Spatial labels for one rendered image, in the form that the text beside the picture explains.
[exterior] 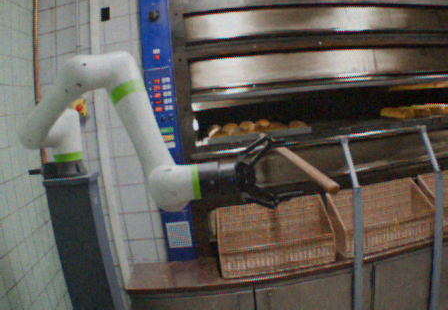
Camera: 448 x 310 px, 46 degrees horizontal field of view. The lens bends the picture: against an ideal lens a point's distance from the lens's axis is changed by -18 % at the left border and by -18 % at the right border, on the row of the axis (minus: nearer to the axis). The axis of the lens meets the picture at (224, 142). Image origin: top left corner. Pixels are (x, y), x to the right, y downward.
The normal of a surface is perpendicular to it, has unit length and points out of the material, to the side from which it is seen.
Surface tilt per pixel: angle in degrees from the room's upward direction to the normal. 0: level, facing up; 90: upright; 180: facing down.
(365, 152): 70
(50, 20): 90
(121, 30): 90
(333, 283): 90
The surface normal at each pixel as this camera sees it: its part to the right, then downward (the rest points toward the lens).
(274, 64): -0.01, -0.27
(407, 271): 0.04, 0.08
